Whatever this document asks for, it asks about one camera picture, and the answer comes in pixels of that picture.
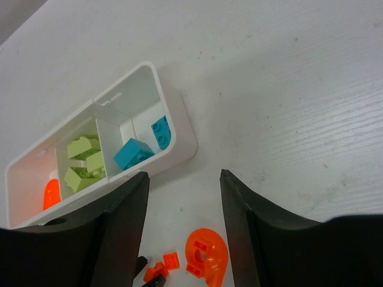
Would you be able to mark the orange lego piece in tray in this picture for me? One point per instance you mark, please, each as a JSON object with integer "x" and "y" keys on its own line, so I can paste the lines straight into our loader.
{"x": 51, "y": 194}

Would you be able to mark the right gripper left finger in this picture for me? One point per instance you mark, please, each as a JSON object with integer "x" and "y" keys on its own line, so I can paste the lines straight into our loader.
{"x": 95, "y": 245}

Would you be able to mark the small orange lego pieces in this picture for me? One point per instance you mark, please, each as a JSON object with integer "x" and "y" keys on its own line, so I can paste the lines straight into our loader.
{"x": 169, "y": 263}

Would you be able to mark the white three-compartment tray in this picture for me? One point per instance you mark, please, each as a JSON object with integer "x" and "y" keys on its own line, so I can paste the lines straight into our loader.
{"x": 138, "y": 124}

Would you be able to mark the blue lego brick pair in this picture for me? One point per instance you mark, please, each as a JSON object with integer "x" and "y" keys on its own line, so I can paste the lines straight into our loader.
{"x": 162, "y": 132}

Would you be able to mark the orange round lego piece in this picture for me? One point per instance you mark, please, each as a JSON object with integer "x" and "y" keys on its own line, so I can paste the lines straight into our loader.
{"x": 207, "y": 256}

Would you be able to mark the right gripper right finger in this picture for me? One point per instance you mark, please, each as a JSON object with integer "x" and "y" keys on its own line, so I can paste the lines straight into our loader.
{"x": 271, "y": 246}

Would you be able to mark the green lego brick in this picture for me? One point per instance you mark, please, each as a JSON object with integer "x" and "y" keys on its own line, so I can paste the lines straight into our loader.
{"x": 86, "y": 163}

